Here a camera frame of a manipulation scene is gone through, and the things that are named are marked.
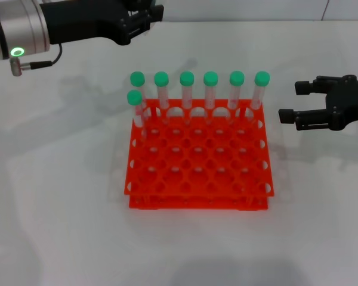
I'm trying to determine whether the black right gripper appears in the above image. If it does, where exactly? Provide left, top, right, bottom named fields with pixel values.
left=278, top=74, right=358, bottom=132

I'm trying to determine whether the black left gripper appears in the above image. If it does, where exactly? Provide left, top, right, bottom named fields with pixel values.
left=40, top=0, right=165, bottom=46

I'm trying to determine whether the clear tube with green cap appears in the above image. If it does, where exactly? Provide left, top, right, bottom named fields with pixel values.
left=226, top=70, right=245, bottom=120
left=247, top=71, right=271, bottom=122
left=129, top=71, right=150, bottom=126
left=126, top=90, right=149, bottom=140
left=154, top=71, right=171, bottom=125
left=179, top=71, right=195, bottom=125
left=203, top=71, right=219, bottom=125

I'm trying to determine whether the orange test tube rack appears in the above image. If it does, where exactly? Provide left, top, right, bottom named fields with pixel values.
left=124, top=98, right=276, bottom=211

